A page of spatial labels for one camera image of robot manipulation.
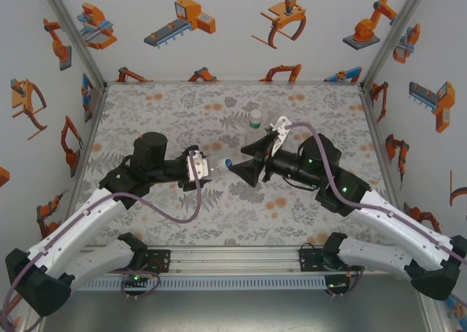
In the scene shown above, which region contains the jasmine tea bottle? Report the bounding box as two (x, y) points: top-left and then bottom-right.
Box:
(247, 109), (266, 143)

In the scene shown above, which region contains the clear unlabelled plastic bottle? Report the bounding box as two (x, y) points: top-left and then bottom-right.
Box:
(206, 157), (234, 175)

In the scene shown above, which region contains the floral patterned table mat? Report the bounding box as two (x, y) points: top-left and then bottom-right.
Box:
(78, 83), (402, 247)

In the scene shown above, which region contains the controller board with green light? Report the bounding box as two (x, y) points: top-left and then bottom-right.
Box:
(121, 271), (161, 301)
(324, 262), (366, 299)

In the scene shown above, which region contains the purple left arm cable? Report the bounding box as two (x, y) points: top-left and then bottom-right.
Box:
(0, 158), (202, 332)

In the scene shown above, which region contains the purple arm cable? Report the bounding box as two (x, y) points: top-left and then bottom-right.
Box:
(285, 122), (467, 309)
(0, 158), (202, 332)

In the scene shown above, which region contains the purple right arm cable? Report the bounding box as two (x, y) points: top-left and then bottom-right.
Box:
(285, 122), (467, 309)

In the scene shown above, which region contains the aluminium side rail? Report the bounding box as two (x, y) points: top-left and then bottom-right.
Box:
(67, 85), (109, 245)
(359, 87), (413, 244)

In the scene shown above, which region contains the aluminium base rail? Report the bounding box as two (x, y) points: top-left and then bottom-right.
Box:
(76, 244), (413, 277)

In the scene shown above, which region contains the white slotted cable tray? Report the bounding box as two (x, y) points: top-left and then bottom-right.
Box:
(78, 276), (326, 292)

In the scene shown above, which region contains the aluminium frame post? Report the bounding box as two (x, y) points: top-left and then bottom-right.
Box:
(360, 0), (433, 88)
(38, 0), (109, 88)

